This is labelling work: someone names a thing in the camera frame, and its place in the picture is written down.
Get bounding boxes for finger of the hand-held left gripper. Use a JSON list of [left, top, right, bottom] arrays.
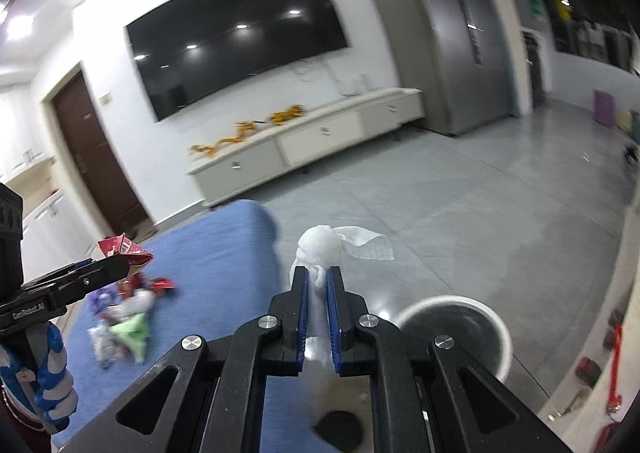
[[20, 258, 96, 287], [50, 254, 131, 308]]

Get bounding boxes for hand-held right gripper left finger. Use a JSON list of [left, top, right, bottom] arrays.
[[60, 265, 308, 453]]

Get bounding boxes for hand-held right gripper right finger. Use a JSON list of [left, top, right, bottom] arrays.
[[325, 266, 566, 453]]

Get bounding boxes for purple plastic wrapper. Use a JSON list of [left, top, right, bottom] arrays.
[[87, 290, 117, 316]]

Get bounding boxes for red snack wrapper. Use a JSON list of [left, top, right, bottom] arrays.
[[97, 232, 154, 280]]

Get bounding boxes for white tissue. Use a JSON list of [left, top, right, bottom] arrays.
[[289, 223, 396, 366]]

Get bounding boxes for white trash bin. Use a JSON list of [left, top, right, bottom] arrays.
[[396, 295, 514, 381]]

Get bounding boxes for white kitchen cabinets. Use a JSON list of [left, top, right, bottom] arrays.
[[0, 83, 67, 259]]

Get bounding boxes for small white paper wad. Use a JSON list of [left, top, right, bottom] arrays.
[[125, 289, 157, 316]]

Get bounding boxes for clear white plastic wrapper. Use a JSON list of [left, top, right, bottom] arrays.
[[87, 322, 126, 370]]

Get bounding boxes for green wrapper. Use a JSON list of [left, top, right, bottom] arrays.
[[109, 313, 151, 365]]

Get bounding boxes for black round object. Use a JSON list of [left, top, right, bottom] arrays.
[[312, 410, 364, 452]]

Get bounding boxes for blue mat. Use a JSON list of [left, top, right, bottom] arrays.
[[50, 200, 381, 453]]

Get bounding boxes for white television cabinet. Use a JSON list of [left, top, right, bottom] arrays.
[[186, 87, 425, 208]]

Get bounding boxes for long gold dragon ornament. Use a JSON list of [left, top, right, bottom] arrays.
[[189, 120, 262, 157]]

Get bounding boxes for short gold dragon ornament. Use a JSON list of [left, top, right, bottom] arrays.
[[270, 104, 307, 125]]

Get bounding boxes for dark can with red end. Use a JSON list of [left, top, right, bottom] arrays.
[[575, 356, 604, 387]]

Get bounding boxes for dark cylindrical can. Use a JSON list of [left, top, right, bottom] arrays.
[[602, 310, 626, 349]]

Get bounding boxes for white curved shelf unit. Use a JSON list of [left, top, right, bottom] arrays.
[[537, 213, 640, 453]]

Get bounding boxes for grey refrigerator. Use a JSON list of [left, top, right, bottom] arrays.
[[359, 0, 517, 137]]

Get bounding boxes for purple box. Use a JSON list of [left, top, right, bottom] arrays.
[[593, 88, 616, 128]]

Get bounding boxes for wall cables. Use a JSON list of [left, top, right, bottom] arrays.
[[295, 59, 373, 96]]

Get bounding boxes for wall television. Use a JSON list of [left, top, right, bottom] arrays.
[[125, 0, 350, 123]]

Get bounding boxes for red bead string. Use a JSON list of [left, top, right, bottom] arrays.
[[606, 323, 625, 415]]

